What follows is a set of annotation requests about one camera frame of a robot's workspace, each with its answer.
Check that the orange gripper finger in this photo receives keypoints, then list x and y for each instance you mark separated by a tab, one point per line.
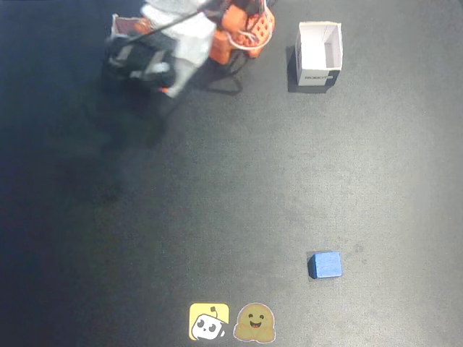
165	90

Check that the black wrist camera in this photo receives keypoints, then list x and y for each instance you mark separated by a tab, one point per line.
141	61

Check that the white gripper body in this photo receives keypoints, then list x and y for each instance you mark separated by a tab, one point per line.
127	62

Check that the yellow robot face sticker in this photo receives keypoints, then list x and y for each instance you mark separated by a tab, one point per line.
202	325

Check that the brown hugging face sticker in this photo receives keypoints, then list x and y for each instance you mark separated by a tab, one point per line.
254	325

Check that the blue cube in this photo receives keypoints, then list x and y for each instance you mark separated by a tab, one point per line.
325	265

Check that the white cardboard box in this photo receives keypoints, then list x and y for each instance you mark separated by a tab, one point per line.
124	25
318	47

